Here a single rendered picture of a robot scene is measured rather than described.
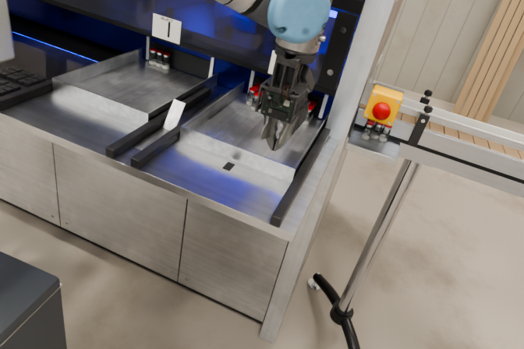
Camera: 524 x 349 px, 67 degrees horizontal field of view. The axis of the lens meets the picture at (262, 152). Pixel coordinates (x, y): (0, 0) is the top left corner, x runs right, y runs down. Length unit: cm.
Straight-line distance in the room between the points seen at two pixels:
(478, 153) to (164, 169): 78
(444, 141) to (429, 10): 340
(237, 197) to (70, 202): 105
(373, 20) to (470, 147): 42
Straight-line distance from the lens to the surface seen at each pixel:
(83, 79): 111
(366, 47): 94
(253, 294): 145
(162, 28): 112
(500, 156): 115
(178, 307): 164
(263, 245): 129
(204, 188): 74
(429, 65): 456
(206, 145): 84
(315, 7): 47
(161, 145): 81
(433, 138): 111
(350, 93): 97
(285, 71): 66
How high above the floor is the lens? 133
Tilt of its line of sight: 31 degrees down
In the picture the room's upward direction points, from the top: 13 degrees clockwise
